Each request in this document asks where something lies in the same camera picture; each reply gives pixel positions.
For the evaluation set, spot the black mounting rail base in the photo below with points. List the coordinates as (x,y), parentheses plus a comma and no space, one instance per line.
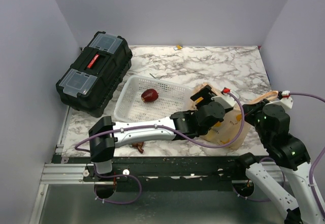
(198,173)

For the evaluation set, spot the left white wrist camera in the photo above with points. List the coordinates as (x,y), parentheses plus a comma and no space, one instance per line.
(227,98)

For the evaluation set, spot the brown faucet tap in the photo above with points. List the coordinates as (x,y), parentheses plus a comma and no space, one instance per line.
(139,147)

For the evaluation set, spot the red fake apple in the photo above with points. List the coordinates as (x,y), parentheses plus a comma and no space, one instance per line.
(149,96)

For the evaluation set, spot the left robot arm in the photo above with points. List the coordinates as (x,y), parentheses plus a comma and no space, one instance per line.
(107,135)

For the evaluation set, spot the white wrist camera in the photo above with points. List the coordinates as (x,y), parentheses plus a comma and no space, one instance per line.
(227,98)
(284,100)

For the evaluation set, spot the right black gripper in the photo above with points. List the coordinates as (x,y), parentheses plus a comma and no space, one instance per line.
(249,108)

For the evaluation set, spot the orange translucent plastic bag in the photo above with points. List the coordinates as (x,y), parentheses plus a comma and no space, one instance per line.
(223,132)

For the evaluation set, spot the black plastic toolbox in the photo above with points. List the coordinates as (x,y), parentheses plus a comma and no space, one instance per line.
(89,83)

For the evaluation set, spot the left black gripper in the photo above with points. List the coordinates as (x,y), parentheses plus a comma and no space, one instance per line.
(205,94)

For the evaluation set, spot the aluminium rail extrusion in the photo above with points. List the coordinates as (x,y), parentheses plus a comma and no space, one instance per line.
(54,174)

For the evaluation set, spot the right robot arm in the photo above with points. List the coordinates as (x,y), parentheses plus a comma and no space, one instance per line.
(306,204)

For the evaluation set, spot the white plastic basket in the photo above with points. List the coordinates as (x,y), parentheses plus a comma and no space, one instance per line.
(172,97)

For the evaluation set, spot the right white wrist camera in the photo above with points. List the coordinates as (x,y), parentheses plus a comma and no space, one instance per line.
(284,100)

